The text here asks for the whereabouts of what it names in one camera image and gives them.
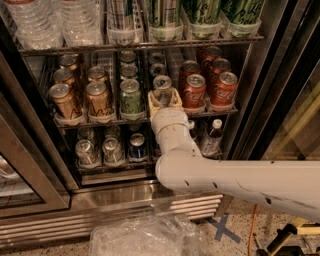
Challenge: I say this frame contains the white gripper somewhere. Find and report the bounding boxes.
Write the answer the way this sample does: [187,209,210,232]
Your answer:
[148,89,189,134]

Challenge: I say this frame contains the silver redbull can front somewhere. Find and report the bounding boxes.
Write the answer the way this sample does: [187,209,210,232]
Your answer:
[153,75,172,107]

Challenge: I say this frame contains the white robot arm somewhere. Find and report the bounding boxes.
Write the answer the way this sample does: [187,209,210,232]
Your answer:
[151,107,320,223]

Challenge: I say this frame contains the front left coca-cola can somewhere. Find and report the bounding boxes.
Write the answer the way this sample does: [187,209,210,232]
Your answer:
[182,74,206,108]

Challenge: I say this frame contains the coca-cola can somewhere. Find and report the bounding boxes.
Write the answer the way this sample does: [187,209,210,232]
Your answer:
[210,71,238,106]
[178,60,201,96]
[182,74,206,108]
[207,58,231,86]
[199,46,222,66]

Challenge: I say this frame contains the front green lacroix can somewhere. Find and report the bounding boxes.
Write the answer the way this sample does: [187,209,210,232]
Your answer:
[120,79,143,114]

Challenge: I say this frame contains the green lacroix can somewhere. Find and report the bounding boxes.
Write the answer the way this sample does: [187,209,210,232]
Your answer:
[221,0,264,38]
[120,79,143,114]
[120,64,139,80]
[119,51,137,65]
[182,0,222,40]

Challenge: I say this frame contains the redbull can second row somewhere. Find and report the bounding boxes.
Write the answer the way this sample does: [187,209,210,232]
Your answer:
[149,63,167,78]

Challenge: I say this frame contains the back left coca-cola can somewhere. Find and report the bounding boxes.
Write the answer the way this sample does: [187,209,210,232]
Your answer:
[178,60,201,96]

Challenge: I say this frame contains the redbull can back row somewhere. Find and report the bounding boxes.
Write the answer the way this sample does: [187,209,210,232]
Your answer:
[148,53,165,65]

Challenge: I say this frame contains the middle green lacroix can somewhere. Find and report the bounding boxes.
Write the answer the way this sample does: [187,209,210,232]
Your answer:
[120,64,139,80]

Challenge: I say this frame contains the front blue pepsi can right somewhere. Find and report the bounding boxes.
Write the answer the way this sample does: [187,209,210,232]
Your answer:
[153,141,161,158]

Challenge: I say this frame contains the blue pepsi can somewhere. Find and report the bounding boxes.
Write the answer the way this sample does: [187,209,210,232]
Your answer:
[153,141,161,158]
[129,133,147,159]

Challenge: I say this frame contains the front blue pepsi can left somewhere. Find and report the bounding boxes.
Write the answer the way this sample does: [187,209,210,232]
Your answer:
[129,133,147,159]

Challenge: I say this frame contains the rear green lacroix can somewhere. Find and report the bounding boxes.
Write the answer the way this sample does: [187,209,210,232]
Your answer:
[119,51,137,65]

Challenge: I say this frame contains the front right coca-cola can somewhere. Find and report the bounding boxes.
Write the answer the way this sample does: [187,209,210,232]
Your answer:
[210,71,238,106]

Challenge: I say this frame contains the orange can column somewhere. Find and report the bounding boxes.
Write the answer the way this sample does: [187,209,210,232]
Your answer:
[87,66,109,83]
[59,55,80,71]
[49,83,82,120]
[53,68,76,87]
[86,81,113,117]

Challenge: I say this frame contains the middle right coca-cola can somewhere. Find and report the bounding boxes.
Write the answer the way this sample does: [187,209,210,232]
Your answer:
[207,58,231,86]

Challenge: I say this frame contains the rear coca-cola can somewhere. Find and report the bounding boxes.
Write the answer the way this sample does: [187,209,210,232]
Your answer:
[199,46,222,66]

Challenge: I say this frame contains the green plaid can top shelf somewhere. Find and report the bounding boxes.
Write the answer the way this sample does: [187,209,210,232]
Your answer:
[146,0,181,42]

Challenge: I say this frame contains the rear silver can bottom left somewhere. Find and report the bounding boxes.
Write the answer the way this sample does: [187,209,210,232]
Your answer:
[77,127,97,145]

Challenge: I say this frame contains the green lacroix can top left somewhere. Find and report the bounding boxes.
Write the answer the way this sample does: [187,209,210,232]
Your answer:
[182,0,222,40]

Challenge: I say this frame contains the front silver can bottom left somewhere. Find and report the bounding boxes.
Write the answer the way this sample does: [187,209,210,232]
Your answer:
[75,140,97,165]

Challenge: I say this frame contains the front orange can left column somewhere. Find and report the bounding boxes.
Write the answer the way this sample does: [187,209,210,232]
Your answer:
[49,83,82,120]

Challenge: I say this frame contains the rear orange can left column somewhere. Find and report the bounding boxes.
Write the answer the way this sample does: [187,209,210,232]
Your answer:
[59,55,80,71]

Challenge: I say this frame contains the middle orange can left column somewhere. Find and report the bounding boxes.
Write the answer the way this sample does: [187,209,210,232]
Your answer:
[53,68,76,87]

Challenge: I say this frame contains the right glass fridge door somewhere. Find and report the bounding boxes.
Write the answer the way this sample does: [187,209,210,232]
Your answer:
[229,0,320,160]

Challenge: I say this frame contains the glass fridge door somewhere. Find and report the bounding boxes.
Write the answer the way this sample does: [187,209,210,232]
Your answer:
[0,53,71,218]
[229,0,320,160]

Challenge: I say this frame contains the green lacroix can top right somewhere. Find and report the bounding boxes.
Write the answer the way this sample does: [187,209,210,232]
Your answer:
[221,0,264,38]

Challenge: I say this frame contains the stainless fridge base grille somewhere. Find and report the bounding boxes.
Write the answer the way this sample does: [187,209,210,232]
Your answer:
[0,181,223,249]

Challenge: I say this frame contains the left glass fridge door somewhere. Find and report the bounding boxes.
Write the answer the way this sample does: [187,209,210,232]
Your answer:
[0,53,71,218]

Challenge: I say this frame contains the right white-cap bottle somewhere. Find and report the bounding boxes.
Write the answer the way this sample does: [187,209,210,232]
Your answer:
[199,119,223,157]

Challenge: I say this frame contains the water bottle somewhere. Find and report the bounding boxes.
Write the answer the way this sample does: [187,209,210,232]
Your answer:
[60,0,103,47]
[4,0,63,50]

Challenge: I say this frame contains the clear plastic bag on floor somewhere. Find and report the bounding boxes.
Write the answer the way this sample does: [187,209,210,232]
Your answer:
[88,215,211,256]

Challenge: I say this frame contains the blue tape cross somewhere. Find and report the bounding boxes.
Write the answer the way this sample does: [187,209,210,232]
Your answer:
[206,213,241,244]

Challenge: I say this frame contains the water bottle top left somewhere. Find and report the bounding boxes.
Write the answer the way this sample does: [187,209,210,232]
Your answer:
[4,0,63,50]

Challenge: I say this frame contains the middle wire shelf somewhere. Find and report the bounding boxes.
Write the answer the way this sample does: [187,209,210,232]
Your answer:
[54,104,238,129]

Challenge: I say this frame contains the wire shelf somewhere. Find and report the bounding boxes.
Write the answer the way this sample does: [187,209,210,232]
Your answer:
[17,34,264,56]
[54,104,238,129]

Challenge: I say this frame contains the orange cable on floor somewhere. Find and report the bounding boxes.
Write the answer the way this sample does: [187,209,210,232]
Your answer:
[247,203,260,256]

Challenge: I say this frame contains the top wire shelf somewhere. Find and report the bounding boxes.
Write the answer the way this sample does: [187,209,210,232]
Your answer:
[17,34,264,56]

